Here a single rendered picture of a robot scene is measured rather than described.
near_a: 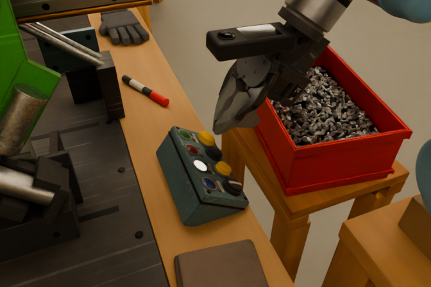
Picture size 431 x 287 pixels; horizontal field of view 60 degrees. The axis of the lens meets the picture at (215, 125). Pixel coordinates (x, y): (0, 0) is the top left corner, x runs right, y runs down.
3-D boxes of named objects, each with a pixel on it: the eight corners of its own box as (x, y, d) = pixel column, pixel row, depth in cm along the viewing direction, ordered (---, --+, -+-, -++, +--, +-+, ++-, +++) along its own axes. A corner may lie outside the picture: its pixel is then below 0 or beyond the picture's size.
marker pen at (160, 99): (121, 82, 77) (120, 75, 76) (127, 79, 77) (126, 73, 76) (163, 108, 70) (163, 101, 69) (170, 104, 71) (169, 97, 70)
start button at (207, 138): (208, 137, 61) (212, 131, 60) (215, 148, 59) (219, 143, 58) (194, 132, 59) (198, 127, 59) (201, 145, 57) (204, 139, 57)
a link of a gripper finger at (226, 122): (244, 151, 59) (278, 106, 56) (215, 143, 56) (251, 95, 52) (236, 139, 62) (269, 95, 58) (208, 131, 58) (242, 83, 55)
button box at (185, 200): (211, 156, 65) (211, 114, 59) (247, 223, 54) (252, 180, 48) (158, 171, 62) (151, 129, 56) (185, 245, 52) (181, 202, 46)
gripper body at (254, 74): (288, 112, 56) (340, 46, 52) (248, 95, 51) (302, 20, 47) (265, 86, 62) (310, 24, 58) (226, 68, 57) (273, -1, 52)
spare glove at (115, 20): (91, 18, 100) (89, 9, 99) (129, 12, 104) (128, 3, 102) (108, 52, 86) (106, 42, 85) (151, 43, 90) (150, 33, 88)
